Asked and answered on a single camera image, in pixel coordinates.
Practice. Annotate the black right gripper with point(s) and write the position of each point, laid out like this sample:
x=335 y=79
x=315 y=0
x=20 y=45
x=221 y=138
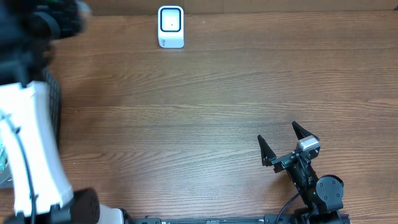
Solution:
x=283 y=162

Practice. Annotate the teal tissue pack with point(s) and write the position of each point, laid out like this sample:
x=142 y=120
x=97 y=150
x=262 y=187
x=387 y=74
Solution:
x=3 y=157

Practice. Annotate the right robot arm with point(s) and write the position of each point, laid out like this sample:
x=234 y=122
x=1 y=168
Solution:
x=318 y=199

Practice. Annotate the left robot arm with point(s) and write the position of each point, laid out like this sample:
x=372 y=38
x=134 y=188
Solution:
x=30 y=106

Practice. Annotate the white barcode scanner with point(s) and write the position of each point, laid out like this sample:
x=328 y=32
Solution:
x=171 y=27

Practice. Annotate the grey plastic mesh basket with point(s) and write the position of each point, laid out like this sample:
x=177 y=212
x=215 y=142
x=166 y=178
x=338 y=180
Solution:
x=55 y=114

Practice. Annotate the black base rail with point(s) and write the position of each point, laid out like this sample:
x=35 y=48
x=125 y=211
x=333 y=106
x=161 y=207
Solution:
x=205 y=221

